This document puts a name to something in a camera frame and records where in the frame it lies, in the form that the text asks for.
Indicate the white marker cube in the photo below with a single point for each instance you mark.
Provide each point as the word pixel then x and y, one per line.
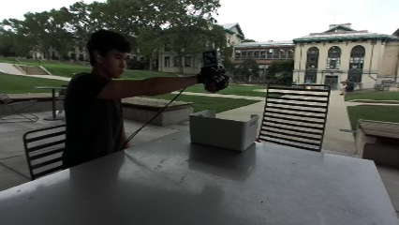
pixel 209 58

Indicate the brick building with windows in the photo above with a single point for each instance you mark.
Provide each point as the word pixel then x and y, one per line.
pixel 263 57

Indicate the white plastic storage box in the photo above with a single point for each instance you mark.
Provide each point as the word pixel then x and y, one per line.
pixel 224 130

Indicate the stone bench block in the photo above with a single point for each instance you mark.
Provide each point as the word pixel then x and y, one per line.
pixel 377 140
pixel 158 110

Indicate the black slatted metal chair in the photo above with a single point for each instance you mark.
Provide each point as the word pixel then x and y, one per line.
pixel 296 116
pixel 43 150

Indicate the large green tree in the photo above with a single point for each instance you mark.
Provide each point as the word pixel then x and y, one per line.
pixel 167 28

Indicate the cream arched window building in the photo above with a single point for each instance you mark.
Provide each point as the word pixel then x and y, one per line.
pixel 341 57

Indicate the the person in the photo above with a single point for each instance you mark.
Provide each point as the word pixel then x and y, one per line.
pixel 94 106

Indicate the black metal lounge chair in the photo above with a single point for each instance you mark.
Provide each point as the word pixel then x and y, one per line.
pixel 17 108

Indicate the round outdoor pedestal table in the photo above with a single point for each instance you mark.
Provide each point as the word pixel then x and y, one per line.
pixel 54 101

